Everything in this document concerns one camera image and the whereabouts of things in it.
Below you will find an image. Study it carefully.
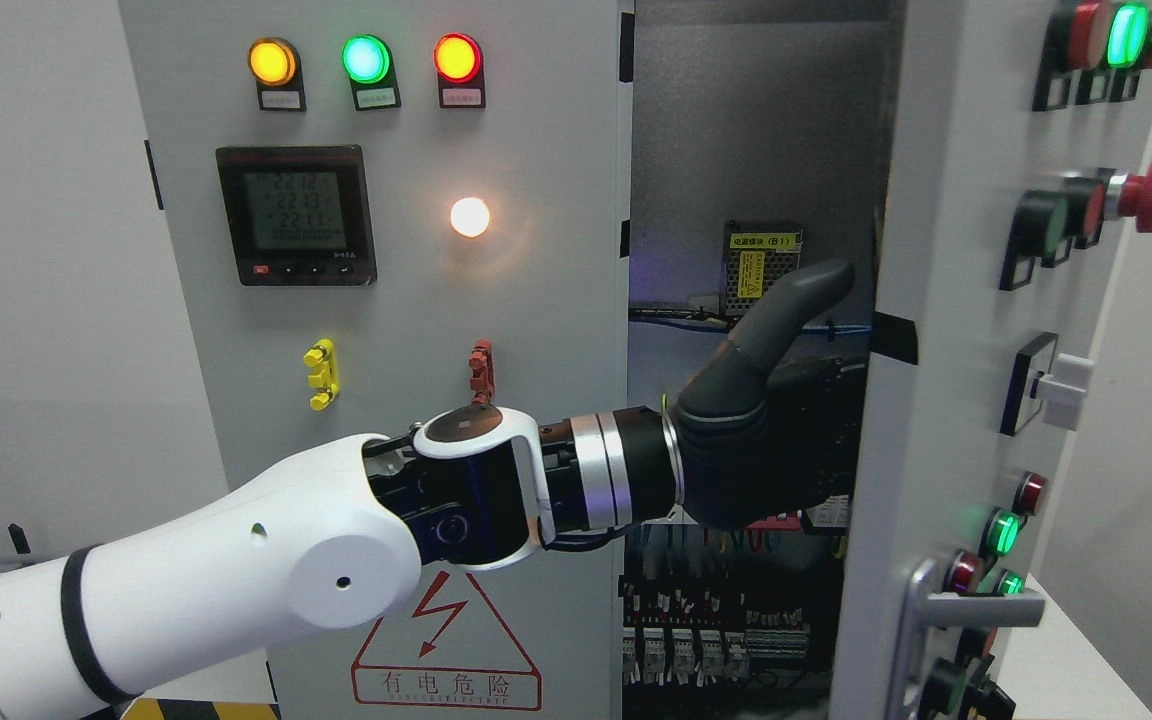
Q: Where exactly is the grey cabinet body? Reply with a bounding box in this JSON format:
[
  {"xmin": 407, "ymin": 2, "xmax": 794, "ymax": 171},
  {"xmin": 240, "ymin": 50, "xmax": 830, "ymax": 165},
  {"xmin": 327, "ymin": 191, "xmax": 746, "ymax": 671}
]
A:
[{"xmin": 622, "ymin": 1, "xmax": 901, "ymax": 719}]

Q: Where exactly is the red terminal post block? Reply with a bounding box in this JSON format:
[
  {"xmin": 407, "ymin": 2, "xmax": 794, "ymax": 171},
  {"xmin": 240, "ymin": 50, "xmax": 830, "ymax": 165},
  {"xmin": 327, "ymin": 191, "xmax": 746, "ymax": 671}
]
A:
[{"xmin": 467, "ymin": 338, "xmax": 497, "ymax": 406}]

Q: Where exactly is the right door rotary switch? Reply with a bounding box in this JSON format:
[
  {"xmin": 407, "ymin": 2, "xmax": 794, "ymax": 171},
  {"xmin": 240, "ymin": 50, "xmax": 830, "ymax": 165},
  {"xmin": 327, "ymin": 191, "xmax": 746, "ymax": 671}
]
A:
[{"xmin": 998, "ymin": 332, "xmax": 1096, "ymax": 437}]

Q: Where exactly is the yellow terminal post block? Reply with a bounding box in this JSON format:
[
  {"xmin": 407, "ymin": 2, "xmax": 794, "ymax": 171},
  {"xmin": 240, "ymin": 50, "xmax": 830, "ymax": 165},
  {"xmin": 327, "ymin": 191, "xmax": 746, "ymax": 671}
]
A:
[{"xmin": 302, "ymin": 338, "xmax": 340, "ymax": 414}]

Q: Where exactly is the red indicator lamp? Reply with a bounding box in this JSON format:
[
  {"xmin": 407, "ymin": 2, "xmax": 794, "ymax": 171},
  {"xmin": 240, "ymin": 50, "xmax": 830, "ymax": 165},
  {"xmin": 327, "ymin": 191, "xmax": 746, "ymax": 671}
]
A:
[{"xmin": 433, "ymin": 33, "xmax": 486, "ymax": 109}]

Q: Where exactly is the grey cabinet door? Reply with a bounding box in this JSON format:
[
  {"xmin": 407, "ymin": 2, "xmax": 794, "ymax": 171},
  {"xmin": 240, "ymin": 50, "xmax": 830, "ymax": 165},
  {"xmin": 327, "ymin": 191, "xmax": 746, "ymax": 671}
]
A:
[
  {"xmin": 118, "ymin": 0, "xmax": 634, "ymax": 720},
  {"xmin": 828, "ymin": 1, "xmax": 1152, "ymax": 719}
]

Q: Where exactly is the black digital power meter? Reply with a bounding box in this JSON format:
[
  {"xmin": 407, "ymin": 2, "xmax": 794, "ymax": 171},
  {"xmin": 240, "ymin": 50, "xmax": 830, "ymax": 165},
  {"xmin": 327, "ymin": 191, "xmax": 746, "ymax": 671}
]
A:
[{"xmin": 215, "ymin": 143, "xmax": 378, "ymax": 287}]

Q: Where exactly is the white glowing indicator lamp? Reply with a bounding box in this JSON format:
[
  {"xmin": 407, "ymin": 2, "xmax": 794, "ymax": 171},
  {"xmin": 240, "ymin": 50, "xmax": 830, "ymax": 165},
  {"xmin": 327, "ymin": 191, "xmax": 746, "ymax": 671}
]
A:
[{"xmin": 449, "ymin": 196, "xmax": 492, "ymax": 238}]

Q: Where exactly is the black box at left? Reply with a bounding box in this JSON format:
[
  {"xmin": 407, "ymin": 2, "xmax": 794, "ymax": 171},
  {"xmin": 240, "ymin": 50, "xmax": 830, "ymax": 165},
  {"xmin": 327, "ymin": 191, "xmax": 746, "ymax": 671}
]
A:
[{"xmin": 8, "ymin": 523, "xmax": 32, "ymax": 556}]

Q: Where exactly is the green indicator lamp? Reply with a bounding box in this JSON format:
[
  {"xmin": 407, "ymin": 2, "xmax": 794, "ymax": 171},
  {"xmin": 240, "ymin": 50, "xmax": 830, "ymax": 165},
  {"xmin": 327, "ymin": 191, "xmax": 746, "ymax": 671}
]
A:
[{"xmin": 340, "ymin": 35, "xmax": 402, "ymax": 111}]

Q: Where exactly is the red emergency stop button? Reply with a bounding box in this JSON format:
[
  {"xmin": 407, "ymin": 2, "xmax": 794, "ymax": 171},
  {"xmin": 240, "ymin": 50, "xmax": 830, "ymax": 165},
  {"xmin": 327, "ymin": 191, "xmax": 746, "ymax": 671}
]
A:
[{"xmin": 1102, "ymin": 161, "xmax": 1152, "ymax": 234}]

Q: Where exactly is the perforated metal power supply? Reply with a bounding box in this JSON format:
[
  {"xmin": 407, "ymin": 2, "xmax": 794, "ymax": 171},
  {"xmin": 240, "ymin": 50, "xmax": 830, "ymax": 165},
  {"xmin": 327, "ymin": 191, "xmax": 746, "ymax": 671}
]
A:
[{"xmin": 719, "ymin": 220, "xmax": 805, "ymax": 320}]

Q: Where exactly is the silver door handle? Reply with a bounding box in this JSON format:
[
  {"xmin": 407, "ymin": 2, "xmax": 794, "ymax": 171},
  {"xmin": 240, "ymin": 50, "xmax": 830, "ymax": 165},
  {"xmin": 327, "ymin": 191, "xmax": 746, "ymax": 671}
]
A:
[{"xmin": 882, "ymin": 559, "xmax": 1046, "ymax": 719}]

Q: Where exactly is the yellow indicator lamp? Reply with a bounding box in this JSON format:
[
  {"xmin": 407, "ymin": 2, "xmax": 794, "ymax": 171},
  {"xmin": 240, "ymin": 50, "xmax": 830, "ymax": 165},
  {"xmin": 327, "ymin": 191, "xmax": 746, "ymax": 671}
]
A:
[{"xmin": 247, "ymin": 37, "xmax": 306, "ymax": 111}]

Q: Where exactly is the red electric hazard sticker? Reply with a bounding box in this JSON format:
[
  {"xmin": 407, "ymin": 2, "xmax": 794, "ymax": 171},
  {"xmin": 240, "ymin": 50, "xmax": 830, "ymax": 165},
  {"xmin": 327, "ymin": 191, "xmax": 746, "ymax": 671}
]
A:
[{"xmin": 351, "ymin": 570, "xmax": 543, "ymax": 712}]

